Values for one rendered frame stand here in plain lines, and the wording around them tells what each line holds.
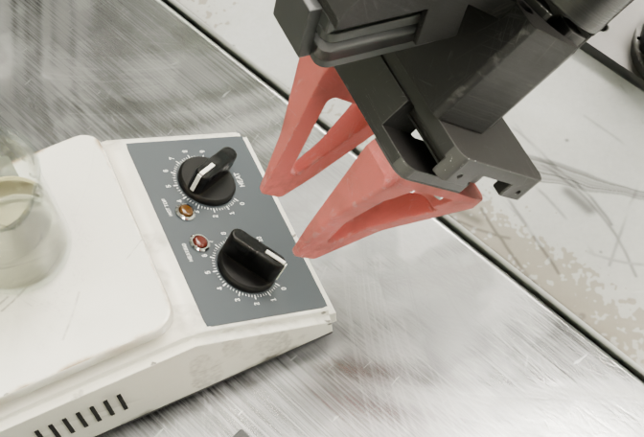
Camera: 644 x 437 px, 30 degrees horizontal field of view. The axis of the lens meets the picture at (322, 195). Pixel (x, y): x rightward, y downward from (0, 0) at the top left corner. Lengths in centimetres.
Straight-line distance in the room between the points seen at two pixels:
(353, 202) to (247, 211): 17
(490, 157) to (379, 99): 5
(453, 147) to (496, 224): 24
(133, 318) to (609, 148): 30
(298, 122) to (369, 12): 11
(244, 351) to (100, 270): 9
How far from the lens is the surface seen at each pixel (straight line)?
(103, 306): 57
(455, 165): 45
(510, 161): 48
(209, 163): 63
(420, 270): 66
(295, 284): 62
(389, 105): 47
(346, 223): 52
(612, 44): 74
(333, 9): 40
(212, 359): 60
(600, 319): 66
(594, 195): 70
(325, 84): 49
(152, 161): 64
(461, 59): 45
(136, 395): 61
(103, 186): 61
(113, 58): 76
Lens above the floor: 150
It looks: 60 degrees down
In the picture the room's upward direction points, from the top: 6 degrees counter-clockwise
